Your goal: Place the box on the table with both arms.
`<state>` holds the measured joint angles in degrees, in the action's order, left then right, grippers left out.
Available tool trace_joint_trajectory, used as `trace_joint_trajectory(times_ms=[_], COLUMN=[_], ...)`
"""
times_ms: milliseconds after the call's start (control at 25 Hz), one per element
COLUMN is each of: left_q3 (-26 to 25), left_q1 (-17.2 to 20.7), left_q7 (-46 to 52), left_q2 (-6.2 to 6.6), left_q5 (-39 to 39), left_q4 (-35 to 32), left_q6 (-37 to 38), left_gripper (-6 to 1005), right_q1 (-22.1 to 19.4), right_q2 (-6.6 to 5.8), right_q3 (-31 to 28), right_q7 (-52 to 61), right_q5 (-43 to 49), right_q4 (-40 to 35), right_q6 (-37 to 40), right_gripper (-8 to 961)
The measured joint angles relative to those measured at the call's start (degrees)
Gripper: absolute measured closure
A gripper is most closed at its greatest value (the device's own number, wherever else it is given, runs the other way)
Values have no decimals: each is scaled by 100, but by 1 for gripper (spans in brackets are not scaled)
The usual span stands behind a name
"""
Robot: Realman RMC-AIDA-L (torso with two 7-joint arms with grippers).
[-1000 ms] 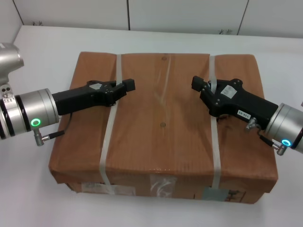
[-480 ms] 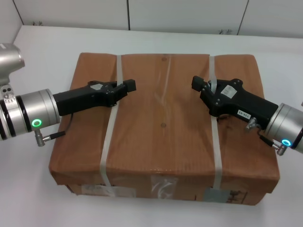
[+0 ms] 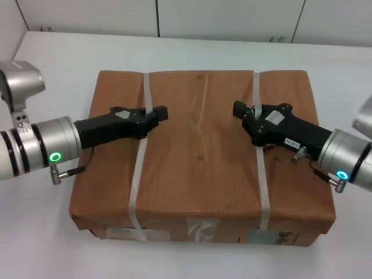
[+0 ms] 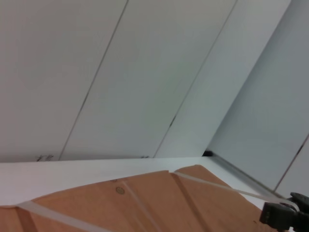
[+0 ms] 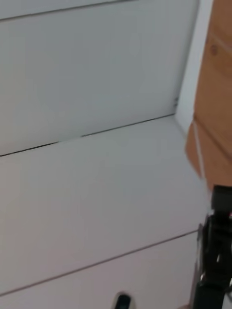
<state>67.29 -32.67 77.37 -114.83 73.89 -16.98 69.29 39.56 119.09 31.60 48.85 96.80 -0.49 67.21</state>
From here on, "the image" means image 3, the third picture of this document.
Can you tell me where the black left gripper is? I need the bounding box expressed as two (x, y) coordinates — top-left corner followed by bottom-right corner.
(74, 105), (170, 151)

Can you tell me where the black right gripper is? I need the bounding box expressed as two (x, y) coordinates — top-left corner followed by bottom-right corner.
(232, 100), (332, 162)

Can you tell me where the white plastic packing strap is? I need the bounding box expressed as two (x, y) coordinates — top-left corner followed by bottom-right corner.
(127, 71), (155, 241)
(252, 71), (271, 231)

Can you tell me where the brown cardboard box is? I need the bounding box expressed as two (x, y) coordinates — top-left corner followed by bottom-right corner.
(68, 69), (338, 248)

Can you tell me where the grey-blue box label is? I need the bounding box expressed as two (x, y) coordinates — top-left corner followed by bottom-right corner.
(249, 229), (301, 244)

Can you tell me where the clear packing tape strip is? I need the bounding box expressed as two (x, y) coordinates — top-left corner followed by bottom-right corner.
(185, 71), (219, 242)

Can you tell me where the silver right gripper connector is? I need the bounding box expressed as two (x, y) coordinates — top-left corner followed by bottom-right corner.
(292, 146), (309, 162)

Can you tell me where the left wrist cable with plug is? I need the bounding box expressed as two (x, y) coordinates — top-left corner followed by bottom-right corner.
(51, 144), (95, 185)

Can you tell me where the wrist cable with plug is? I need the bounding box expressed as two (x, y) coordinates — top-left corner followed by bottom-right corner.
(51, 144), (95, 185)
(308, 160), (348, 192)

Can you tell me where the right wrist cable with plug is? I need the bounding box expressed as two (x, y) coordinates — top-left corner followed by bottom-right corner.
(308, 160), (348, 192)

